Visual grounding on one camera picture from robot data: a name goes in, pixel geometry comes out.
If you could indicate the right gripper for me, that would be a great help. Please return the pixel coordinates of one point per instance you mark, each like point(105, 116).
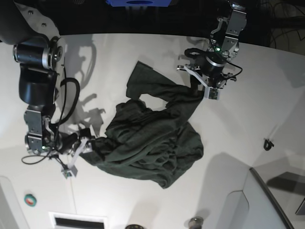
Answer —
point(76, 144)

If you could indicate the grey round knob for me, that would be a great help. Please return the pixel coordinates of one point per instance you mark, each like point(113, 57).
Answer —
point(195, 223)

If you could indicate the black cable bundle background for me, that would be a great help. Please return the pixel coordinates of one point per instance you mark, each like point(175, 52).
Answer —
point(287, 19)

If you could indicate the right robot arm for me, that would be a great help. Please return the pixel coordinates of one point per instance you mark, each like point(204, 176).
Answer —
point(42, 75)

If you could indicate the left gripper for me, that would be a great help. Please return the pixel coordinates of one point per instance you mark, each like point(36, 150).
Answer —
point(209, 66)

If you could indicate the dark green t-shirt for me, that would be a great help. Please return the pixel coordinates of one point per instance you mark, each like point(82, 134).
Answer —
point(150, 137)

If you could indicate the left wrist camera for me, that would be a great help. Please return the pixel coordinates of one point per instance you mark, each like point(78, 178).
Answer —
point(211, 93)

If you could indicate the black clip on table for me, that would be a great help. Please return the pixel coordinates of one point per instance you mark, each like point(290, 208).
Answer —
point(268, 144)

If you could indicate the blue mount plate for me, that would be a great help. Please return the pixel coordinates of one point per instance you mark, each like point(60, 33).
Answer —
point(134, 3)

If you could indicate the black round dial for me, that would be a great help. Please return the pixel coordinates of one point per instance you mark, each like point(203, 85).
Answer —
point(134, 226)

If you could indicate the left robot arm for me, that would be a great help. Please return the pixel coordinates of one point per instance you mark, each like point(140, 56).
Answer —
point(224, 40)

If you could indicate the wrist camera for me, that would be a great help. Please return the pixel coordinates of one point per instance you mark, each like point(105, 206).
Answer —
point(69, 172)
point(211, 93)

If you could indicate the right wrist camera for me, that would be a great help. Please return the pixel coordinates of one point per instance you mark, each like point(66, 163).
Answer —
point(69, 172)

